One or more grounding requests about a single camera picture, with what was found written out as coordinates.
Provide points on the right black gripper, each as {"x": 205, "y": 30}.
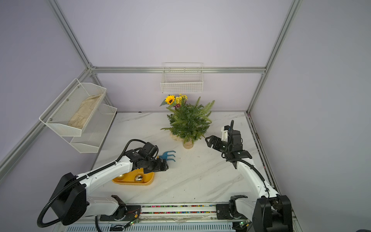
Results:
{"x": 214, "y": 138}

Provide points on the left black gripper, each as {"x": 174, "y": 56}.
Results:
{"x": 159, "y": 167}

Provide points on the yellow plastic tray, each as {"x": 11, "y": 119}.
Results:
{"x": 129, "y": 178}

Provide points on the shiny gold ball ornament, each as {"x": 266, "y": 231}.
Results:
{"x": 139, "y": 179}

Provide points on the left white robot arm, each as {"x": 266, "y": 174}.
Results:
{"x": 72, "y": 200}

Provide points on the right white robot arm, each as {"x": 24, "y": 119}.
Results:
{"x": 262, "y": 208}

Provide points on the small green christmas tree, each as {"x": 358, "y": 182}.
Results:
{"x": 190, "y": 122}

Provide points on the sunflower bouquet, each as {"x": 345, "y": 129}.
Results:
{"x": 173, "y": 101}

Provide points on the beige cloth in shelf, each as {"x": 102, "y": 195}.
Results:
{"x": 82, "y": 115}

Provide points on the white two-tier mesh shelf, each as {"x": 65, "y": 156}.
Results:
{"x": 57, "y": 115}

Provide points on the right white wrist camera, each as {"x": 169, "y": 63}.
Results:
{"x": 225, "y": 135}

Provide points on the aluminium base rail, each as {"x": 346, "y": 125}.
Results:
{"x": 206, "y": 217}

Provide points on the white wire wall basket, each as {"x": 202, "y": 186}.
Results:
{"x": 182, "y": 77}

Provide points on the aluminium enclosure frame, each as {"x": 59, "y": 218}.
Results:
{"x": 20, "y": 149}

